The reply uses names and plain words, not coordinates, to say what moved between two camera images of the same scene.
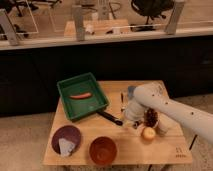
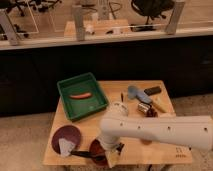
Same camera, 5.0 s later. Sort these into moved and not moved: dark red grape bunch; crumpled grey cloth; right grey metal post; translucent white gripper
Moved: translucent white gripper
Not moved: crumpled grey cloth; dark red grape bunch; right grey metal post
